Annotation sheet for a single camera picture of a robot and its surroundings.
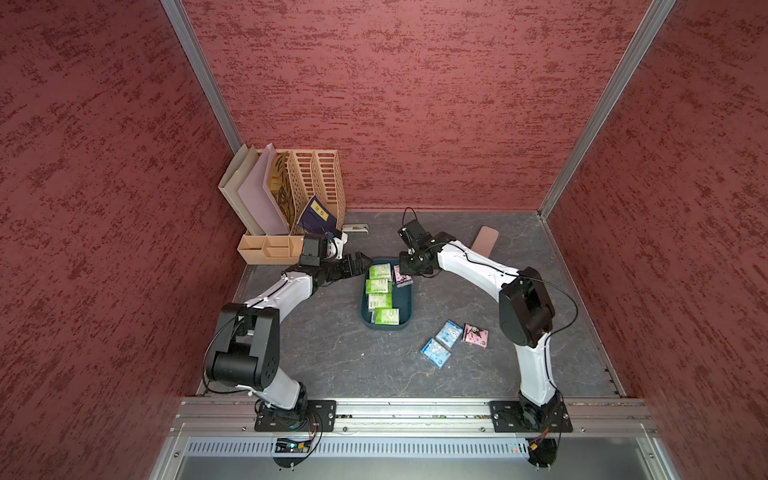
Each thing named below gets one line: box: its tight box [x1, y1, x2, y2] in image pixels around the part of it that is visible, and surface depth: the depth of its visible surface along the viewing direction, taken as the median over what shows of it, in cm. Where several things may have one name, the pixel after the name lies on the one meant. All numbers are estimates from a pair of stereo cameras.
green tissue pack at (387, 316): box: [374, 307, 400, 325], surface depth 88 cm
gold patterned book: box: [269, 151, 296, 233], surface depth 104 cm
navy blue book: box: [296, 195, 337, 234], surface depth 106 cm
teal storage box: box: [361, 256, 413, 331], surface depth 93 cm
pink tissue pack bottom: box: [394, 265, 413, 288], surface depth 94 cm
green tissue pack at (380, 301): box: [368, 293, 393, 310], surface depth 91 cm
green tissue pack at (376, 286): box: [365, 279, 389, 294], surface depth 94 cm
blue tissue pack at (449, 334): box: [435, 319, 463, 349], surface depth 88 cm
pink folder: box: [238, 143, 291, 236], surface depth 94 cm
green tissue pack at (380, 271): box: [369, 263, 392, 280], surface depth 97 cm
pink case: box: [470, 225, 500, 259], surface depth 112 cm
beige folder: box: [218, 144, 265, 236], surface depth 93 cm
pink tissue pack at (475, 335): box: [462, 323, 489, 348], surface depth 87 cm
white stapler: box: [342, 224, 369, 234], surface depth 116 cm
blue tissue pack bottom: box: [420, 337, 452, 370], surface depth 85 cm
